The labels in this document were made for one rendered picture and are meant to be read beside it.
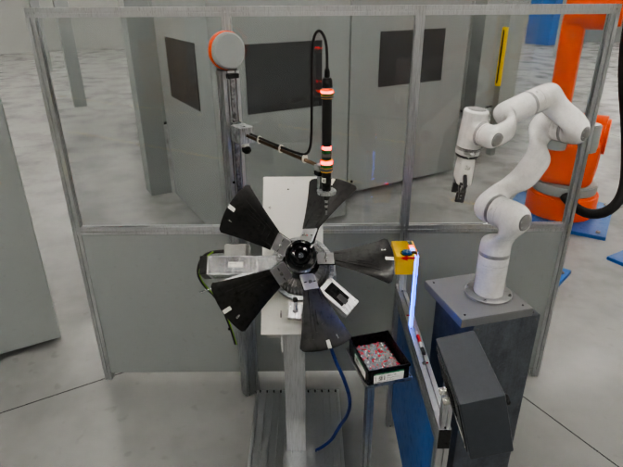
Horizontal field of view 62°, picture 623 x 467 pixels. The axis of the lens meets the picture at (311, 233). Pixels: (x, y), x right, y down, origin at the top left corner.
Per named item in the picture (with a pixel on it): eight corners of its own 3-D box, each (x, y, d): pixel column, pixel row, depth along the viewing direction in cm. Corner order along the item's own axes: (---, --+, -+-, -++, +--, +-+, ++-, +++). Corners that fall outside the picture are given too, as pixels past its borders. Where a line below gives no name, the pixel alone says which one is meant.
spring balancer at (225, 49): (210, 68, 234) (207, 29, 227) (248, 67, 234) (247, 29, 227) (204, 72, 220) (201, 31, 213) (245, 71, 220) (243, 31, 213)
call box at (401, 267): (389, 260, 243) (390, 240, 238) (411, 260, 243) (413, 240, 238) (395, 278, 228) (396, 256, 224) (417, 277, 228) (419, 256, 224)
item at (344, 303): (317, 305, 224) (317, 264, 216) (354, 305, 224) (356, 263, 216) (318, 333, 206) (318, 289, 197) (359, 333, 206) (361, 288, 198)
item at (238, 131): (230, 141, 235) (228, 122, 231) (243, 139, 238) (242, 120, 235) (240, 146, 227) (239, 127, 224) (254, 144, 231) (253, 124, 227)
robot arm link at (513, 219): (493, 244, 217) (502, 190, 207) (529, 262, 202) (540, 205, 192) (472, 250, 212) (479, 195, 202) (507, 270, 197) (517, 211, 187)
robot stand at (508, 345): (472, 432, 275) (497, 278, 235) (505, 478, 248) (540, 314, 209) (419, 443, 268) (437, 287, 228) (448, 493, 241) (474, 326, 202)
